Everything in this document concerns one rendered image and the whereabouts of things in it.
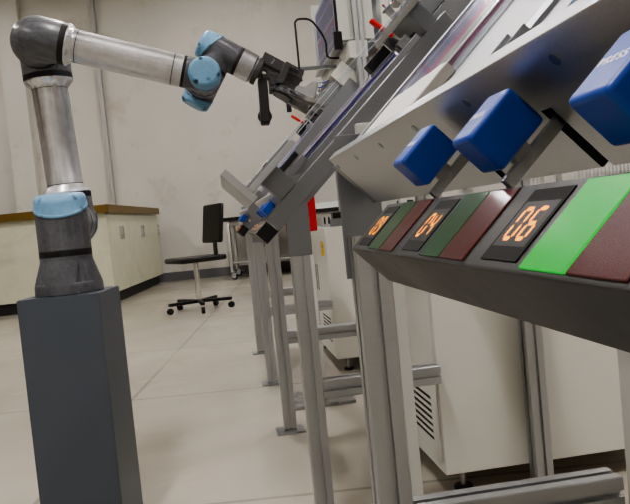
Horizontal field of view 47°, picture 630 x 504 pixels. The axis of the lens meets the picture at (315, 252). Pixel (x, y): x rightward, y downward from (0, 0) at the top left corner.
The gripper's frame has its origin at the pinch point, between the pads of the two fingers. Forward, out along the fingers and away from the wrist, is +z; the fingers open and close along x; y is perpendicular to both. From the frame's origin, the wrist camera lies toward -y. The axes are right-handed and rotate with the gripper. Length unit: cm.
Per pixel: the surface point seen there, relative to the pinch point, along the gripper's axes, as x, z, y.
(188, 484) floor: 4, 12, -103
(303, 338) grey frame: -36, 15, -52
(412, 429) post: -65, 35, -55
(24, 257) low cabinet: 558, -164, -147
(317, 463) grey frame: -36, 30, -74
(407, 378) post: -65, 30, -48
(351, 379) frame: -36, 29, -55
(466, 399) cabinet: -32, 56, -49
